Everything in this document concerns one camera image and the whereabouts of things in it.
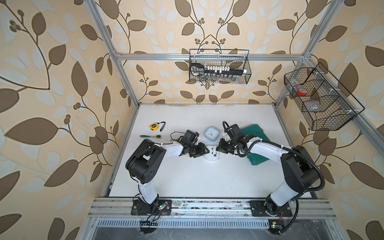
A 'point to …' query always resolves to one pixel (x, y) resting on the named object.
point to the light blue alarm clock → (211, 133)
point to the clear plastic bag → (313, 105)
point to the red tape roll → (302, 92)
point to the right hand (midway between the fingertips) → (215, 148)
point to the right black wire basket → (323, 100)
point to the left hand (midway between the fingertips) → (205, 150)
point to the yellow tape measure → (155, 126)
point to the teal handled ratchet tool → (157, 136)
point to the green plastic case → (256, 130)
